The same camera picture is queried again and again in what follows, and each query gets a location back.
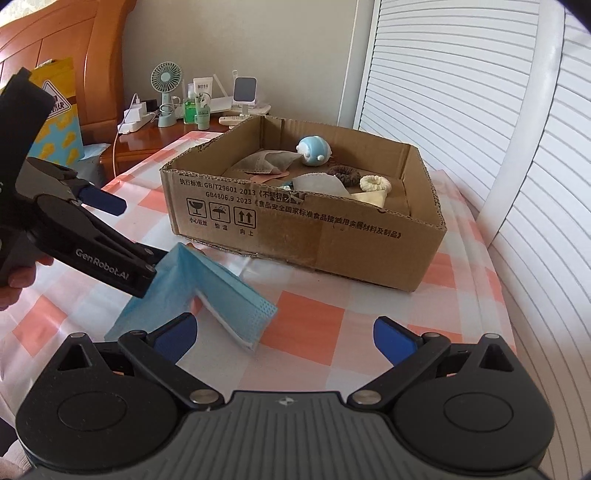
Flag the light green cup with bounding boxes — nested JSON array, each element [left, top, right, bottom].
[[194, 91, 211, 131]]

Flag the yellow duck pillow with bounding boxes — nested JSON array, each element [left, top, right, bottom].
[[29, 57, 84, 166]]

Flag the white louvered closet doors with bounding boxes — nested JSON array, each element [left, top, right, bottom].
[[353, 1, 590, 479]]

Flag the white charging cable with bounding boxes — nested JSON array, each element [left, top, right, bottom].
[[110, 94, 139, 183]]

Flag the white remote control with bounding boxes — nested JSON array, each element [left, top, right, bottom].
[[218, 115, 250, 128]]

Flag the wooden bed headboard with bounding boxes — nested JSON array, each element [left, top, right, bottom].
[[0, 0, 139, 135]]

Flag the cream hair scrunchie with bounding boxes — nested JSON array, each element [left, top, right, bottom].
[[360, 175, 392, 194]]

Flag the wooden nightstand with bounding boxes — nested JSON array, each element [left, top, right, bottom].
[[98, 115, 233, 183]]

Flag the blue surgical face mask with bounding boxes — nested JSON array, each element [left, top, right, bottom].
[[105, 243, 277, 350]]

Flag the green bottle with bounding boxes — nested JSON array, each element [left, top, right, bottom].
[[183, 83, 197, 125]]

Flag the blue plush doll keychain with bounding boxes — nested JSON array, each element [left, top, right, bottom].
[[295, 135, 332, 167]]

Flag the white phone stand mirror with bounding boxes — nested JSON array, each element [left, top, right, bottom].
[[232, 75, 257, 116]]

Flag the yellow cleaning cloth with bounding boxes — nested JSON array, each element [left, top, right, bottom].
[[351, 190, 388, 208]]

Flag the brown hair scrunchie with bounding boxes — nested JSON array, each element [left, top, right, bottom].
[[327, 165, 361, 188]]

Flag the grey stuffed sachet pillow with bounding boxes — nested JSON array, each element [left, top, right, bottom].
[[291, 172, 351, 198]]

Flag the person left hand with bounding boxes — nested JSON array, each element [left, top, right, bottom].
[[0, 267, 37, 311]]

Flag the floral patchwork sachet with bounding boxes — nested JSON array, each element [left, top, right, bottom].
[[280, 182, 296, 191]]

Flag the white tube bottle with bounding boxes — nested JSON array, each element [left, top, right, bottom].
[[192, 76, 213, 104]]

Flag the grey sachet bag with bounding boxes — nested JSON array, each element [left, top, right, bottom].
[[233, 150, 303, 175]]

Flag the green desk fan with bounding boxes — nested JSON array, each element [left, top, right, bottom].
[[150, 61, 182, 128]]

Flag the brown cardboard box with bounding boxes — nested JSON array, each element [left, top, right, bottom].
[[160, 116, 447, 292]]

